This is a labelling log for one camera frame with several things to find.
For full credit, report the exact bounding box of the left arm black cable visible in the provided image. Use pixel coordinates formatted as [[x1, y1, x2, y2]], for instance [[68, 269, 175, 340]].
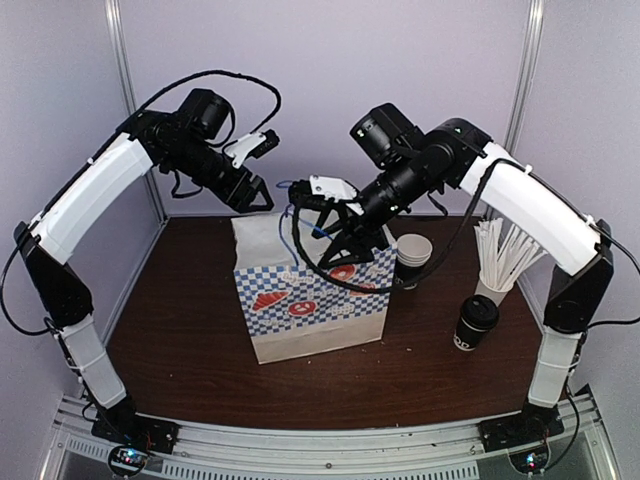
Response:
[[0, 69, 284, 336]]

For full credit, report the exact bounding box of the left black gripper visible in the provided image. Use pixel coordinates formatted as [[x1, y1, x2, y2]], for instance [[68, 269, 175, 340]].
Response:
[[164, 135, 274, 212]]

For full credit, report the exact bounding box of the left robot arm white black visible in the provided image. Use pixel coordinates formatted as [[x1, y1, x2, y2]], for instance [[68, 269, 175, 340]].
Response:
[[14, 89, 279, 444]]

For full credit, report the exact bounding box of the aluminium front rail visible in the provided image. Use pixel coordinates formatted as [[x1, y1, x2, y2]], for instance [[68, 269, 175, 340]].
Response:
[[35, 393, 622, 479]]

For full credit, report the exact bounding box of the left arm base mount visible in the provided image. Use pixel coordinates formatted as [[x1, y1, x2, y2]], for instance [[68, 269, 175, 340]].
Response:
[[91, 415, 179, 454]]

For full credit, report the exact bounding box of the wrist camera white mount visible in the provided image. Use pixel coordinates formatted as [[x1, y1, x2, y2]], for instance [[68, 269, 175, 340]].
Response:
[[288, 175, 364, 215], [222, 129, 280, 169]]

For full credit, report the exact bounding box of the white cup holding straws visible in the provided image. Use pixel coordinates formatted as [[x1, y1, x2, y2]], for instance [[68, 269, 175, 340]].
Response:
[[475, 272, 514, 307]]

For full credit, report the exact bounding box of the left aluminium frame post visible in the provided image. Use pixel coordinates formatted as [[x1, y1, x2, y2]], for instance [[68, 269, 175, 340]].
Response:
[[104, 0, 167, 225]]

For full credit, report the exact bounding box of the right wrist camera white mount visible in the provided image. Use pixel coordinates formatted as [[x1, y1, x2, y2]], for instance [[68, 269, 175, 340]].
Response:
[[288, 175, 364, 215]]

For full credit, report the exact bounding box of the bundle of wrapped white straws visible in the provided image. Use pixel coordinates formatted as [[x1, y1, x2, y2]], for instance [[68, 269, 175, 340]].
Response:
[[474, 218, 547, 292]]

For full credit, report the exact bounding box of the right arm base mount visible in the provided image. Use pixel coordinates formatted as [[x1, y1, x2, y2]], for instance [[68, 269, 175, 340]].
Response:
[[478, 413, 565, 452]]

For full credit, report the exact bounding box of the stack of paper coffee cups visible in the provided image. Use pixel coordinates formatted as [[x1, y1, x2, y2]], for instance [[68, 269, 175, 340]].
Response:
[[394, 233, 433, 290]]

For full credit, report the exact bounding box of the right aluminium frame post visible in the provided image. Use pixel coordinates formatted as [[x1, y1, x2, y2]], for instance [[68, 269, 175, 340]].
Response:
[[505, 0, 545, 153]]

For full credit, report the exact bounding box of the blue checkered paper bag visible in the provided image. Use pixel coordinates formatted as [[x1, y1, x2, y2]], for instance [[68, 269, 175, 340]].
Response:
[[232, 207, 396, 364]]

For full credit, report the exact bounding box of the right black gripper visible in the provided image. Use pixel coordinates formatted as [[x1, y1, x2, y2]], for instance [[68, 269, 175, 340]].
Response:
[[313, 151, 438, 268]]

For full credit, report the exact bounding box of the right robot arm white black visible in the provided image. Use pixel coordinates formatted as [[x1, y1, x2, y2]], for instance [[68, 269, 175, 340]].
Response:
[[309, 103, 614, 442]]

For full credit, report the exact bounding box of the aluminium frame post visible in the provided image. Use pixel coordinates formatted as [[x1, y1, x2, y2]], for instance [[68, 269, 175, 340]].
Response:
[[505, 0, 545, 153], [104, 0, 167, 225]]

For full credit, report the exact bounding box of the black plastic cup lid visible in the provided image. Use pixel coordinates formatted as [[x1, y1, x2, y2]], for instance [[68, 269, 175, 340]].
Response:
[[460, 295, 499, 330]]

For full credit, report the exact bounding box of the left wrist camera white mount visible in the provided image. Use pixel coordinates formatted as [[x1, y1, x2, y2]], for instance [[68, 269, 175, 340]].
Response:
[[222, 129, 280, 169]]

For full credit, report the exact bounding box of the single black paper coffee cup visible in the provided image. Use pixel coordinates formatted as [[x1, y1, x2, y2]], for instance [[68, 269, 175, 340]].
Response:
[[453, 294, 499, 351]]

